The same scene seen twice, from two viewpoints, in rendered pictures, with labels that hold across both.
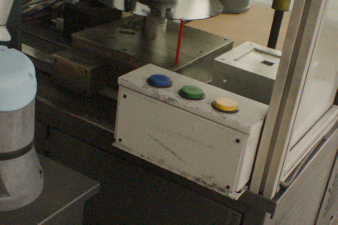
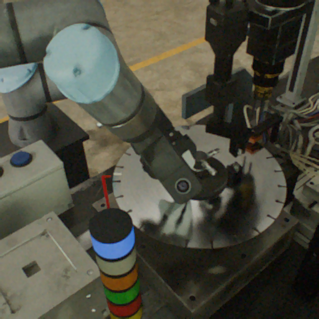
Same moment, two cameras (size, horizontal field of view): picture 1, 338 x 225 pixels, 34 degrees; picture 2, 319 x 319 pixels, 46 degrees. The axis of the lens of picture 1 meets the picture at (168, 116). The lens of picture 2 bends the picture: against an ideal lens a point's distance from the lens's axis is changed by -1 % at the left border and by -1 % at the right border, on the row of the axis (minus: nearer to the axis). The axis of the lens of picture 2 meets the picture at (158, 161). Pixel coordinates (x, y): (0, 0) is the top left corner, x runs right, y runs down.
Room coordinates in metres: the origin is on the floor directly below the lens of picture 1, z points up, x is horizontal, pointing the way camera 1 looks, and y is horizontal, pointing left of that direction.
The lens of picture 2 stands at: (1.51, -0.43, 1.46)
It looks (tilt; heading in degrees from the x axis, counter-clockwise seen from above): 42 degrees down; 114
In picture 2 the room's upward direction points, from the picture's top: 2 degrees counter-clockwise
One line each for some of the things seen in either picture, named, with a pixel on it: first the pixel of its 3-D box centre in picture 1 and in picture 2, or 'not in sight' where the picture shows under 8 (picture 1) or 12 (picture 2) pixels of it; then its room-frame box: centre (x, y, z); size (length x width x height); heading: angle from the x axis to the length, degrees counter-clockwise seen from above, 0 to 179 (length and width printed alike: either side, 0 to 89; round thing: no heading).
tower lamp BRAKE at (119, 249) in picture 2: not in sight; (112, 233); (1.37, -0.23, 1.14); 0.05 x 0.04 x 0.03; 152
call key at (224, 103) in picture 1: (225, 106); not in sight; (0.90, -0.10, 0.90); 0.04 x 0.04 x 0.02
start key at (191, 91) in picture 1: (191, 94); not in sight; (0.93, -0.04, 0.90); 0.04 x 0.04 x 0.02
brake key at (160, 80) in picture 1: (159, 82); (21, 159); (0.96, 0.03, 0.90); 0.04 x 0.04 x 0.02
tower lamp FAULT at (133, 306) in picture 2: not in sight; (123, 295); (1.37, -0.23, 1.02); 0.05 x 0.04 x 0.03; 152
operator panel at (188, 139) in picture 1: (189, 127); (4, 200); (0.95, -0.04, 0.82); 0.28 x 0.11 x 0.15; 62
